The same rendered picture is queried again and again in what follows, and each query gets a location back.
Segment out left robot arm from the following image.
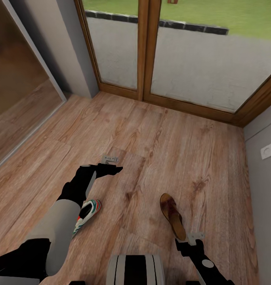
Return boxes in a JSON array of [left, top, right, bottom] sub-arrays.
[[0, 156, 123, 285]]

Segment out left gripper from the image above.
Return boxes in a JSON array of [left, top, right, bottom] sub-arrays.
[[98, 163, 123, 176]]

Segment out sandal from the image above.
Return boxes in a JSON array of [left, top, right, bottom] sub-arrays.
[[160, 193, 186, 240]]

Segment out robot trunk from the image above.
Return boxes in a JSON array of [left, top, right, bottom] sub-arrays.
[[106, 255, 165, 285]]

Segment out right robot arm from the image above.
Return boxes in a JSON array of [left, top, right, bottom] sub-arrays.
[[175, 232, 235, 285]]

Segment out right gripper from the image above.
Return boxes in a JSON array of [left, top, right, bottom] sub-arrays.
[[175, 239, 204, 260]]

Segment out gym shoe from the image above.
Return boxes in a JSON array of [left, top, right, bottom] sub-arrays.
[[72, 199, 101, 238]]

